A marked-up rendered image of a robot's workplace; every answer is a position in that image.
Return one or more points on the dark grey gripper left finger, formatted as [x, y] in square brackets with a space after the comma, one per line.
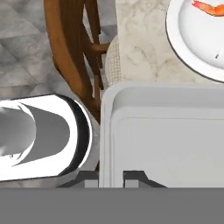
[87, 176]

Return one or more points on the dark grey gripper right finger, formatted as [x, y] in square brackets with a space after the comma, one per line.
[134, 176]

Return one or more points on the grey tupperware container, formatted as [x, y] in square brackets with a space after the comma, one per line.
[172, 140]

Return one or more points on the white round plate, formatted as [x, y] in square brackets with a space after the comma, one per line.
[192, 38]

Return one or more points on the orange shrimp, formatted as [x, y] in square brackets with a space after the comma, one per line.
[210, 8]

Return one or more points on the white and black round object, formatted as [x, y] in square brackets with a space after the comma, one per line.
[73, 125]

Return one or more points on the wooden chair with beige seat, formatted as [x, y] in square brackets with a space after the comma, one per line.
[65, 43]

